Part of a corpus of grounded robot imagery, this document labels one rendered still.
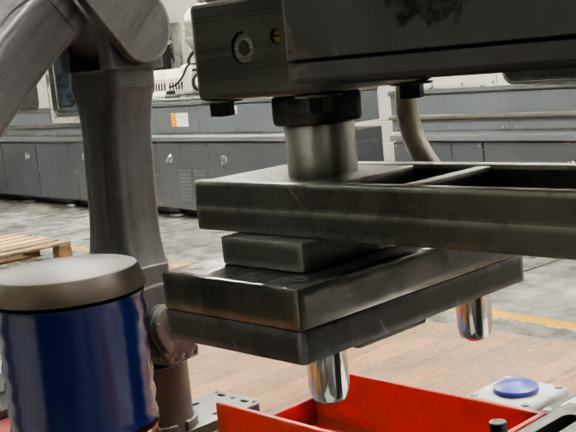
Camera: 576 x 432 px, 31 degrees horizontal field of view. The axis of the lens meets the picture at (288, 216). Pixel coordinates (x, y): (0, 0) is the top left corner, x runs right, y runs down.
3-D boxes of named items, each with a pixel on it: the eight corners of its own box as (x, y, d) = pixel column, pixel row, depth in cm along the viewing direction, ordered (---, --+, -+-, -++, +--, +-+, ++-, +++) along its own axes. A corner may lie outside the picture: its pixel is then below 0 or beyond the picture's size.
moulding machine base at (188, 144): (-24, 199, 1164) (-36, 113, 1149) (57, 186, 1228) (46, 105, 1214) (295, 231, 747) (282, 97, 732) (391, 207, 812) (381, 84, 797)
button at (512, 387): (510, 393, 95) (509, 373, 95) (549, 401, 92) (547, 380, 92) (485, 406, 92) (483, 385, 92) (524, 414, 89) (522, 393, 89)
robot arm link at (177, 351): (153, 310, 90) (196, 295, 94) (87, 303, 95) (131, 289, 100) (161, 380, 91) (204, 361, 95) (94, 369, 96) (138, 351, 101)
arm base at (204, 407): (256, 333, 101) (210, 325, 106) (84, 393, 87) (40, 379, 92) (264, 411, 102) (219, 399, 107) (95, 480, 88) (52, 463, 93)
